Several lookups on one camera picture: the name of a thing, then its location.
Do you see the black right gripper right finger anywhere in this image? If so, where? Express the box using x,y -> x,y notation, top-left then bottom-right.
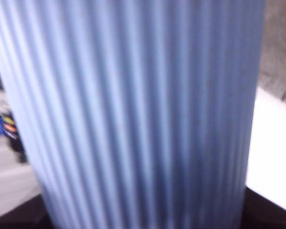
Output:
241,187 -> 286,229

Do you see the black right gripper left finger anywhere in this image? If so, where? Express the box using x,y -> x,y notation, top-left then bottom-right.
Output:
0,194 -> 54,229

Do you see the blue ribbed cup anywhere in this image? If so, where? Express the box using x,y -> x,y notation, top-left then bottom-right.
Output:
0,0 -> 266,229

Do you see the blue colourful box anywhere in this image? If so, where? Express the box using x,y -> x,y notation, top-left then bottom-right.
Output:
0,114 -> 19,140

